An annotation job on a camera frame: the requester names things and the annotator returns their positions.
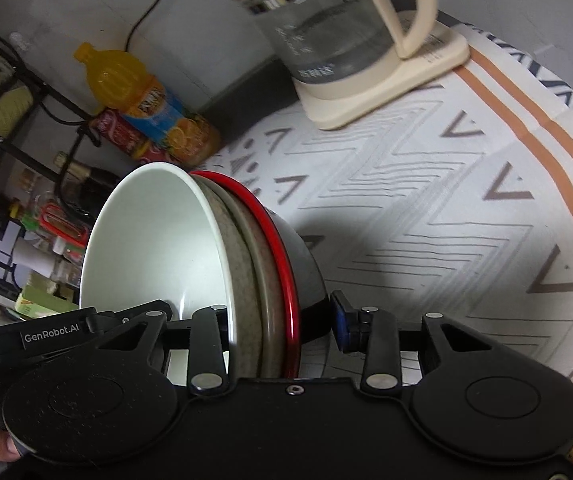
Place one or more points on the red soda can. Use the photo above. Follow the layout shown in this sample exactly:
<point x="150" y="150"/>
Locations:
<point x="121" y="132"/>

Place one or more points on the orange juice bottle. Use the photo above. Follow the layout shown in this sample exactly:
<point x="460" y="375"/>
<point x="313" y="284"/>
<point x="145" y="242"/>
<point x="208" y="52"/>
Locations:
<point x="166" y="115"/>

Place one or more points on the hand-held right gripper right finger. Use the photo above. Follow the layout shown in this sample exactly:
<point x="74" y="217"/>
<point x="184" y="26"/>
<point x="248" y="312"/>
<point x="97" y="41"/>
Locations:
<point x="344" y="322"/>

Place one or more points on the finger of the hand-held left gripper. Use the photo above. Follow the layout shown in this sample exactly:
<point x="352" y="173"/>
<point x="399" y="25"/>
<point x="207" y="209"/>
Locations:
<point x="131" y="310"/>

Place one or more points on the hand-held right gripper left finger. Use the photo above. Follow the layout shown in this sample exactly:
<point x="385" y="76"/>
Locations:
<point x="211" y="332"/>

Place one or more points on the pale green ceramic bowl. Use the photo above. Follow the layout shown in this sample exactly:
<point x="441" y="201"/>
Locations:
<point x="156" y="240"/>

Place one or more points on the dark glass bottle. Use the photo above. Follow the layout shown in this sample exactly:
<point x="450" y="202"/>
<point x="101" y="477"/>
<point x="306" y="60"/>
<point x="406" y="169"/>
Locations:
<point x="94" y="175"/>

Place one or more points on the green box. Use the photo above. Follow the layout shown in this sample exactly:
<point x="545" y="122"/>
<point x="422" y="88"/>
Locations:
<point x="46" y="300"/>

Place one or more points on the red and green packet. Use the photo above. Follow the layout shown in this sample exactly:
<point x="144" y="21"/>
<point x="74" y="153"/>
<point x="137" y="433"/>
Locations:
<point x="64" y="220"/>

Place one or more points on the patterned white tablecloth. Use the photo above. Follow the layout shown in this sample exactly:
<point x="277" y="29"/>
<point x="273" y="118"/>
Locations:
<point x="416" y="210"/>

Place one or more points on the black bowl with red rim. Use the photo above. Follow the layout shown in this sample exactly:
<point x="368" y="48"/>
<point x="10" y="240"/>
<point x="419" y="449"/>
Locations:
<point x="306" y="275"/>

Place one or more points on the speckled brown bowl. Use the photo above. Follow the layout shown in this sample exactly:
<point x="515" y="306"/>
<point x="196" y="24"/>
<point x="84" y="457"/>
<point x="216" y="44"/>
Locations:
<point x="254" y="280"/>

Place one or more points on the yellow sponge pack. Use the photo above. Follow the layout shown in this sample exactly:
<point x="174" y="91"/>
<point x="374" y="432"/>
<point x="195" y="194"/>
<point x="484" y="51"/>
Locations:
<point x="9" y="105"/>

